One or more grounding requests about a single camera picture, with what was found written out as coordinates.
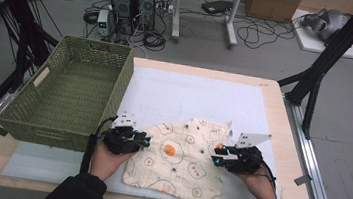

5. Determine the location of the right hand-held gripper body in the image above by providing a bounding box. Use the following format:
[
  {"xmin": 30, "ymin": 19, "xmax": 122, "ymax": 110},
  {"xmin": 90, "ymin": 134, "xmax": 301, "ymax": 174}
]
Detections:
[{"xmin": 223, "ymin": 129, "xmax": 273, "ymax": 178}]

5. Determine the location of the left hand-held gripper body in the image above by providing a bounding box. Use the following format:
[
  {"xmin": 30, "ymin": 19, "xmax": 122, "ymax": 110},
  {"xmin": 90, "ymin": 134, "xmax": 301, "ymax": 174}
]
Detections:
[{"xmin": 101, "ymin": 109, "xmax": 145, "ymax": 159}]

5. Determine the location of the cream egg-print cloth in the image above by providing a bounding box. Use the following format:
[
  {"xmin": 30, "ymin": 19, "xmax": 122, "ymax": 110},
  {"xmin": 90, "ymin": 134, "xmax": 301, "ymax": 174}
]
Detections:
[{"xmin": 119, "ymin": 108, "xmax": 234, "ymax": 199}]

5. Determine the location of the green woven basket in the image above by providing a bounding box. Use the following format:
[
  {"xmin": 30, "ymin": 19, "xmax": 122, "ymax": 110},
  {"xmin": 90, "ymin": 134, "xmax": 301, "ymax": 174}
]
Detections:
[{"xmin": 0, "ymin": 28, "xmax": 138, "ymax": 158}]

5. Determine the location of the person's left hand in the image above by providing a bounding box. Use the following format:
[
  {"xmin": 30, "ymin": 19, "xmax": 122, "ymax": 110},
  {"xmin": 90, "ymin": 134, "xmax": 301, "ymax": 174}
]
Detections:
[{"xmin": 88, "ymin": 140, "xmax": 137, "ymax": 185}]

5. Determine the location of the person's right hand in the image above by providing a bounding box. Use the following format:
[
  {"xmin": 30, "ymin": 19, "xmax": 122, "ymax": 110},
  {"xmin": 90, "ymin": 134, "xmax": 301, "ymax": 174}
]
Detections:
[{"xmin": 237, "ymin": 166, "xmax": 280, "ymax": 199}]

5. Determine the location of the white grid mat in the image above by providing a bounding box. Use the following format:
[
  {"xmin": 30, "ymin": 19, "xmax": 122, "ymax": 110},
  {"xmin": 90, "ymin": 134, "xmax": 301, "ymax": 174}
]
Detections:
[{"xmin": 0, "ymin": 52, "xmax": 290, "ymax": 199}]

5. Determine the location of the small grey power supply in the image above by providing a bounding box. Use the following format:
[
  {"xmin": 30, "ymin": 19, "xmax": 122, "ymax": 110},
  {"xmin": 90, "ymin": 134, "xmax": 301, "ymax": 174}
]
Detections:
[{"xmin": 94, "ymin": 8, "xmax": 112, "ymax": 37}]

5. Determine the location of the white desk leg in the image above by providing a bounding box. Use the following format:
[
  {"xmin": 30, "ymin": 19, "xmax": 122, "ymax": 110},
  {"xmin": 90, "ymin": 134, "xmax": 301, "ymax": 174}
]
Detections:
[
  {"xmin": 222, "ymin": 0, "xmax": 244, "ymax": 51},
  {"xmin": 168, "ymin": 0, "xmax": 185, "ymax": 44}
]

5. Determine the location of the white floor board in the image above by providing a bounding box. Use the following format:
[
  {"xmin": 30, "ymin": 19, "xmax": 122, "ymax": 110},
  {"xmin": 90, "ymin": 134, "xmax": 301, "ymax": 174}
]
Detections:
[{"xmin": 288, "ymin": 8, "xmax": 353, "ymax": 60}]

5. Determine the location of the flat black device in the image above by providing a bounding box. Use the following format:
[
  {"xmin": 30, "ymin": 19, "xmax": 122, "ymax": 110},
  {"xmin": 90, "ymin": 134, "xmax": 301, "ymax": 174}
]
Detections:
[{"xmin": 199, "ymin": 0, "xmax": 234, "ymax": 18}]

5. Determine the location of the large cardboard box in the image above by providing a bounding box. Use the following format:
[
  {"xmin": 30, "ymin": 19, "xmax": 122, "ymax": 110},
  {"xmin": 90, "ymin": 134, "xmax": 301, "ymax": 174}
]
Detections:
[{"xmin": 241, "ymin": 0, "xmax": 305, "ymax": 25}]

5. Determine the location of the grey helmet-shaped device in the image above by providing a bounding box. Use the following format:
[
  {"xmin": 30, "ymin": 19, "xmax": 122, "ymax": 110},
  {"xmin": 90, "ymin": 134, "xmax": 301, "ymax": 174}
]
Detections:
[{"xmin": 298, "ymin": 5, "xmax": 352, "ymax": 45}]

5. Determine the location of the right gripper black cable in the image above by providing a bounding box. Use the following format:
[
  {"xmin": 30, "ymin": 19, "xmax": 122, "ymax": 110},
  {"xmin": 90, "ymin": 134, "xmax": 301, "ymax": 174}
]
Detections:
[{"xmin": 256, "ymin": 161, "xmax": 281, "ymax": 192}]

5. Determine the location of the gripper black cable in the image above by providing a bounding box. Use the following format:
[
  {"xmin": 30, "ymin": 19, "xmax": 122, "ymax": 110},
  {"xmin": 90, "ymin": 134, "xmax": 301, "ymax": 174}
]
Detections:
[
  {"xmin": 79, "ymin": 112, "xmax": 119, "ymax": 178},
  {"xmin": 256, "ymin": 161, "xmax": 281, "ymax": 192}
]

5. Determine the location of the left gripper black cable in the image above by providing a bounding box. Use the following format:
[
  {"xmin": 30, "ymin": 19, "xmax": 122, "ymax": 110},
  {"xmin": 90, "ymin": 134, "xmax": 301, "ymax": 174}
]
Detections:
[{"xmin": 79, "ymin": 112, "xmax": 119, "ymax": 178}]

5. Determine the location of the small metal bracket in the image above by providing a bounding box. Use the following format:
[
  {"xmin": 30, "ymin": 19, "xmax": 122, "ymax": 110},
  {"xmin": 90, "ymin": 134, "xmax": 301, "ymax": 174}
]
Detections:
[{"xmin": 292, "ymin": 172, "xmax": 314, "ymax": 188}]

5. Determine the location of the black floor cable coil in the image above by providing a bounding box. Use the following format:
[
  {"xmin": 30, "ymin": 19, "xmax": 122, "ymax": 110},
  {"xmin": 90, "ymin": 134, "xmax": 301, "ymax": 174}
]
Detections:
[{"xmin": 140, "ymin": 29, "xmax": 169, "ymax": 54}]

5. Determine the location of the tangle of black floor cables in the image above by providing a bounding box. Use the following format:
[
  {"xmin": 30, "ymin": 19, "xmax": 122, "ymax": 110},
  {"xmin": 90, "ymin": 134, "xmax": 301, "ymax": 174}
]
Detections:
[{"xmin": 233, "ymin": 14, "xmax": 303, "ymax": 55}]

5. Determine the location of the black metal frame stand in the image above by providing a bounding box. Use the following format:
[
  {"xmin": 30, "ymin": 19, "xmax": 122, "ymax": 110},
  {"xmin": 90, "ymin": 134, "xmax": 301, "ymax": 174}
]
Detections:
[
  {"xmin": 0, "ymin": 0, "xmax": 65, "ymax": 153},
  {"xmin": 270, "ymin": 0, "xmax": 353, "ymax": 145}
]

